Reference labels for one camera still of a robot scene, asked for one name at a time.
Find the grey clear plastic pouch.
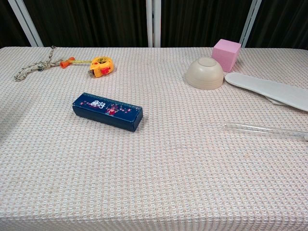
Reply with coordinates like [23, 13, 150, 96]
[72, 92, 144, 133]

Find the table with beige tablecloth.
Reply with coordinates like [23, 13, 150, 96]
[0, 46, 308, 231]

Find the beige upturned bowl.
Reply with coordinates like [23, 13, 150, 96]
[184, 57, 224, 90]

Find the yellow tape measure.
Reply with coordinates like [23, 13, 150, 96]
[72, 56, 114, 79]

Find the pink foam cube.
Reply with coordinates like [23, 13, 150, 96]
[211, 39, 242, 73]

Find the clear glass test tube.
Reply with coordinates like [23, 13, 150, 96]
[223, 123, 308, 142]

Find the orange plastic clip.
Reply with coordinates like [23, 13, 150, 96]
[60, 56, 76, 69]

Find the black pleated curtain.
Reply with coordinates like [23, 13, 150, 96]
[0, 0, 308, 50]

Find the white shoe insole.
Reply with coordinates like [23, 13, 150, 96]
[225, 72, 308, 112]

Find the white frame post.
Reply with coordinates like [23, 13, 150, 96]
[240, 0, 262, 48]
[7, 0, 44, 47]
[146, 0, 161, 48]

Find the braided beige rope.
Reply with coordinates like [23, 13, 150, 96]
[13, 45, 64, 82]

